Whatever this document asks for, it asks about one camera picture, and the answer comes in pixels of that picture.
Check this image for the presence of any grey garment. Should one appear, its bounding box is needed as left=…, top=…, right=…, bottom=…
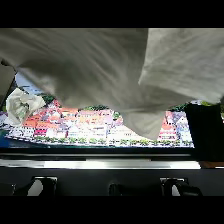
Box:
left=0, top=27, right=224, bottom=141

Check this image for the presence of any black garment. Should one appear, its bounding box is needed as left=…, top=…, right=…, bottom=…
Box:
left=184, top=100, right=224, bottom=163

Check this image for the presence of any white garment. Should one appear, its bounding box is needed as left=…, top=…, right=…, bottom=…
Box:
left=5, top=87, right=47, bottom=128

